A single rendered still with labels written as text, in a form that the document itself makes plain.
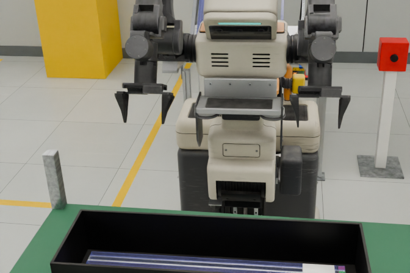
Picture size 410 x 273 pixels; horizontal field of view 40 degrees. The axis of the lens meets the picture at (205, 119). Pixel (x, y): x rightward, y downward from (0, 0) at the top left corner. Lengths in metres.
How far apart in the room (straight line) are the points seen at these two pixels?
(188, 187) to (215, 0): 0.88
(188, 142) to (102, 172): 1.37
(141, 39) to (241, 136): 0.61
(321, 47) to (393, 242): 0.45
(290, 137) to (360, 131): 1.81
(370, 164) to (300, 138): 1.43
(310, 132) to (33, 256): 1.15
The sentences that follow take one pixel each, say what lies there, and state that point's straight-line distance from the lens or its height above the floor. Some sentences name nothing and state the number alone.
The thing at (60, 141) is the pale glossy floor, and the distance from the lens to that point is 3.89.
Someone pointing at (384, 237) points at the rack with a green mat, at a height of 0.95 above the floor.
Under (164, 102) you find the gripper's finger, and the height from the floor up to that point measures 1.17.
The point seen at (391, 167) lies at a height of 0.01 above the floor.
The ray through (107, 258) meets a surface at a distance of 1.19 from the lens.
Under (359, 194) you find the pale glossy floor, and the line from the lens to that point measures 3.22.
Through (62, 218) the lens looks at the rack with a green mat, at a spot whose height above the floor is 0.95.
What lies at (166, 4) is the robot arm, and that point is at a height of 1.34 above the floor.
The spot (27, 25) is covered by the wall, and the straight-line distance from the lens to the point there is 5.56.
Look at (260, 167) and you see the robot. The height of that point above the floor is 0.80.
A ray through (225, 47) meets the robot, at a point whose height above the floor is 1.19.
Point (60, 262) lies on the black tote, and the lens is 1.09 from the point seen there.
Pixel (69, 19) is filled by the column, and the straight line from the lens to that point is 4.78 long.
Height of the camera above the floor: 1.73
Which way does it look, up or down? 26 degrees down
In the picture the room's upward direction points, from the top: 2 degrees counter-clockwise
